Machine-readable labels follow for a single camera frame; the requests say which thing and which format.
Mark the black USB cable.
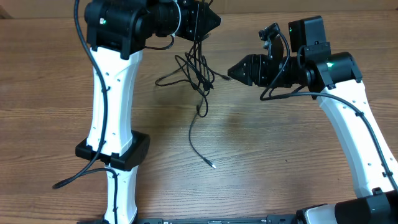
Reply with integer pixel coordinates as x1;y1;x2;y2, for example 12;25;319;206
154;34;231;170

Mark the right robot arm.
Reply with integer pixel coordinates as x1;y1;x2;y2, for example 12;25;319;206
228;16;397;223

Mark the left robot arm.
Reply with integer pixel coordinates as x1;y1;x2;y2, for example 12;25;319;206
75;1;221;223

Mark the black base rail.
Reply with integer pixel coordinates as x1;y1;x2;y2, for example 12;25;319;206
77;213;312;224

